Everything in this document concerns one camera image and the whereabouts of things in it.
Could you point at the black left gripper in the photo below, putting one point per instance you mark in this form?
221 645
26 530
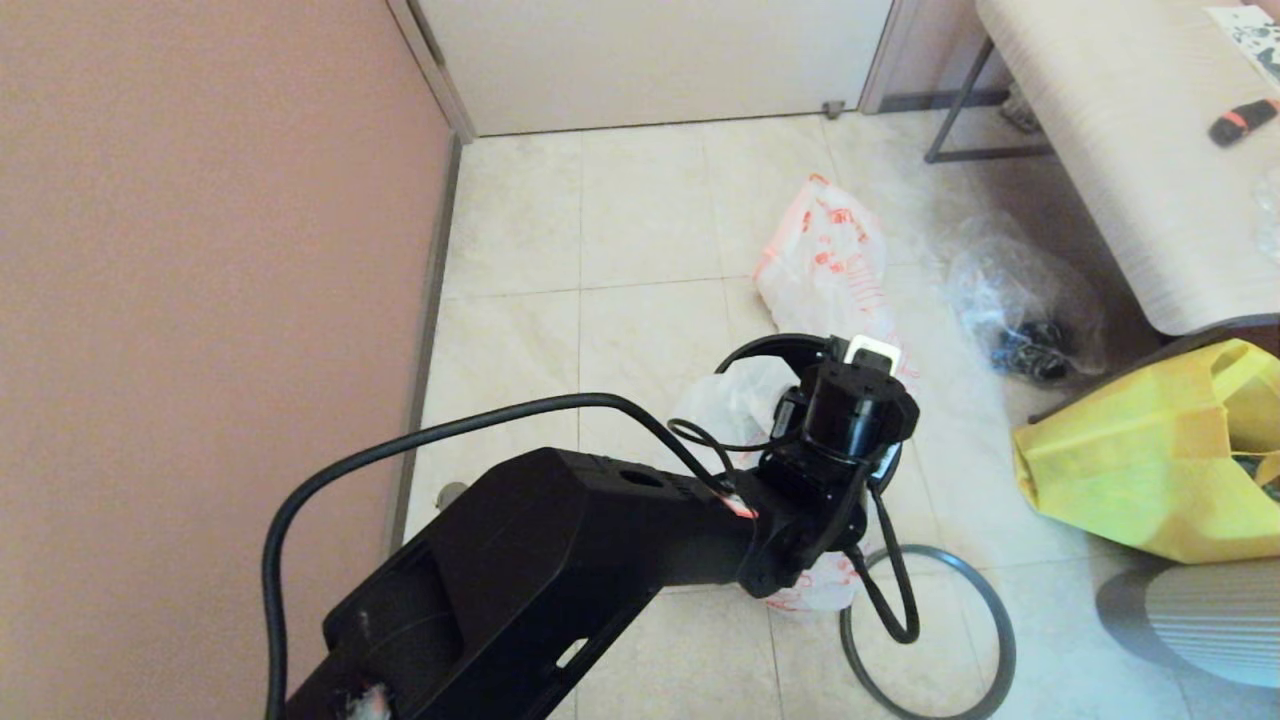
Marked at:
810 510

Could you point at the white red-print trash bag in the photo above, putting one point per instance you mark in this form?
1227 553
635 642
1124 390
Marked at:
730 400
830 260

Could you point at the black trash bin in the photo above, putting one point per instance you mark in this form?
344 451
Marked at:
760 345

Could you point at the clear plastic bag dark contents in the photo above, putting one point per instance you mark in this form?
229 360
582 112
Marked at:
1010 290

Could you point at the yellow non-woven tote bag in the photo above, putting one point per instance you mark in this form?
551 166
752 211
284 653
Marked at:
1120 460

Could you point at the round grey floor drain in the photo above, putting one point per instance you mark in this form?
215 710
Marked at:
455 492

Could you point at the small metal door stop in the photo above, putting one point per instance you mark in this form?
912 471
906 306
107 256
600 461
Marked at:
832 110

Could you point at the white ribbed cylinder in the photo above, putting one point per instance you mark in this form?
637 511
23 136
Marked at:
1210 620

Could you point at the small grey floor item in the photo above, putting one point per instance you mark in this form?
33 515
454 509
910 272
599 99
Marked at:
1020 112

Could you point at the white door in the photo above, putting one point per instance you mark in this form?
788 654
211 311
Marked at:
650 60

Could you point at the light wood-grain table top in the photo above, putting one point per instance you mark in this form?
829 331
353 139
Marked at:
1130 150

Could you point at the clear crumpled plastic item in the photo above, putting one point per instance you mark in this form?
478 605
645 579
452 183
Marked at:
1268 215

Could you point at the black orange marker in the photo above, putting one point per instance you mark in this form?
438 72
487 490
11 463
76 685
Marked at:
1240 122

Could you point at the white black-print paper sheet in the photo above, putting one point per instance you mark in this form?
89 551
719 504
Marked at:
1255 40

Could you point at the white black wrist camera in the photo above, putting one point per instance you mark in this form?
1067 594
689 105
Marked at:
850 410

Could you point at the dark metal table frame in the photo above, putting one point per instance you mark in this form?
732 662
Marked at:
985 154

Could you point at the light grey door frame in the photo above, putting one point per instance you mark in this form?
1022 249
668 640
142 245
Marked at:
430 60

